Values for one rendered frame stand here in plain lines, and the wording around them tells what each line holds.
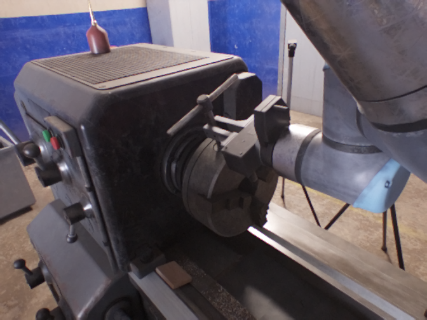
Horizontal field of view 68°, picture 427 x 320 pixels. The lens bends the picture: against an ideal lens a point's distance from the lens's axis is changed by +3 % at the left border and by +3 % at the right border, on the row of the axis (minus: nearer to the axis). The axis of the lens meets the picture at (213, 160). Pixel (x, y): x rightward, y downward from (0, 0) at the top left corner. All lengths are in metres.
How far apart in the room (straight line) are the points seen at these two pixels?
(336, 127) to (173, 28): 3.81
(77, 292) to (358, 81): 0.91
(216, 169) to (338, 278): 0.45
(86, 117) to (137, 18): 3.84
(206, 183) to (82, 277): 0.52
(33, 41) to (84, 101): 3.34
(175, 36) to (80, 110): 3.51
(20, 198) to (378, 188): 2.72
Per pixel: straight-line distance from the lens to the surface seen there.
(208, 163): 0.65
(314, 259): 0.92
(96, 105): 0.68
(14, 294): 2.32
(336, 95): 0.38
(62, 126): 0.73
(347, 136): 0.40
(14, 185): 2.85
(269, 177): 0.71
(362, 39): 0.21
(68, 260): 1.09
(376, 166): 0.42
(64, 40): 4.12
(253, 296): 0.98
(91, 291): 0.97
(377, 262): 0.99
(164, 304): 0.85
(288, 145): 0.47
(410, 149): 0.27
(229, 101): 0.85
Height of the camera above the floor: 1.50
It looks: 29 degrees down
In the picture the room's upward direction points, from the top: 4 degrees counter-clockwise
